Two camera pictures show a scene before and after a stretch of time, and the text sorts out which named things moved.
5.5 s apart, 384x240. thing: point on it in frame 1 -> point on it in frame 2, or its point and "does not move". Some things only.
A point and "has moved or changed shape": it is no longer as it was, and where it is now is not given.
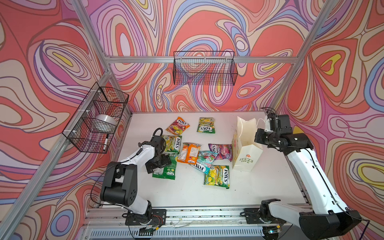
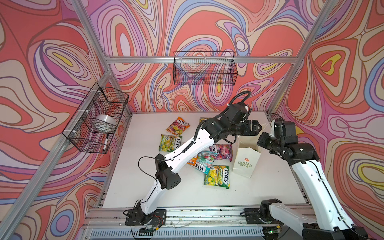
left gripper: x=166 y=161 -> x=255 y=130
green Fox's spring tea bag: x=218 y=175 does not move
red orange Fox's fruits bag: x=178 y=126 does not move
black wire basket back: x=204 y=68 does not move
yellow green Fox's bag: x=173 y=143 does not move
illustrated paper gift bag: x=246 y=147 has moved or changed shape
